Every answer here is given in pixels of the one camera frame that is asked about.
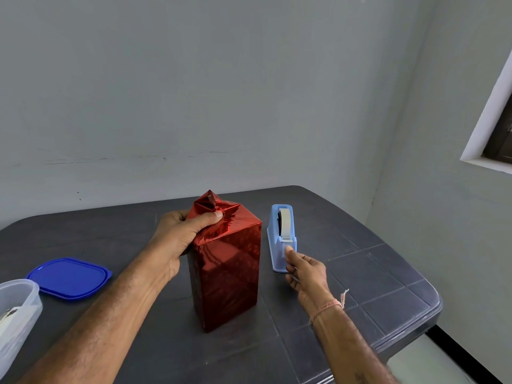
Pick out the person's right hand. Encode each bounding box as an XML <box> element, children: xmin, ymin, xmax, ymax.
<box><xmin>285</xmin><ymin>245</ymin><xmax>341</xmax><ymax>315</ymax></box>

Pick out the person's left hand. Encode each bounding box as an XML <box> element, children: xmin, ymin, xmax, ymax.
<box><xmin>145</xmin><ymin>210</ymin><xmax>224</xmax><ymax>281</ymax></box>

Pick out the white tape roll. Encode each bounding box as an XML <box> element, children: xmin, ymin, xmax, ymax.
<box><xmin>278</xmin><ymin>208</ymin><xmax>294</xmax><ymax>252</ymax></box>

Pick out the red foil gift box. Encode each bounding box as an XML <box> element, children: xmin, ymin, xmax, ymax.
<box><xmin>186</xmin><ymin>190</ymin><xmax>263</xmax><ymax>333</ymax></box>

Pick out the person's right forearm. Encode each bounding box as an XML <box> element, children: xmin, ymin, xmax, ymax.
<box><xmin>312</xmin><ymin>304</ymin><xmax>401</xmax><ymax>384</ymax></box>

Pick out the person's left forearm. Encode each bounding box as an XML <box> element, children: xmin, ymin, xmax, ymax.
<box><xmin>18</xmin><ymin>252</ymin><xmax>181</xmax><ymax>384</ymax></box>

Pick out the light blue tape dispenser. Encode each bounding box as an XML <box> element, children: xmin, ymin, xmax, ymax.
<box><xmin>267</xmin><ymin>204</ymin><xmax>298</xmax><ymax>273</ymax></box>

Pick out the pink thread wristband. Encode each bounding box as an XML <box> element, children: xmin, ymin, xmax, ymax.
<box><xmin>309</xmin><ymin>289</ymin><xmax>350</xmax><ymax>327</ymax></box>

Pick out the blue plastic container lid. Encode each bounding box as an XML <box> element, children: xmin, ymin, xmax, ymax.
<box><xmin>26</xmin><ymin>258</ymin><xmax>113</xmax><ymax>301</ymax></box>

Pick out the clear plastic container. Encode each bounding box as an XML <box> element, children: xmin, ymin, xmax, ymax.
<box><xmin>0</xmin><ymin>279</ymin><xmax>43</xmax><ymax>374</ymax></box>

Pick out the white framed window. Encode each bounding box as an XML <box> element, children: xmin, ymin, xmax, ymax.
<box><xmin>460</xmin><ymin>50</ymin><xmax>512</xmax><ymax>175</ymax></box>

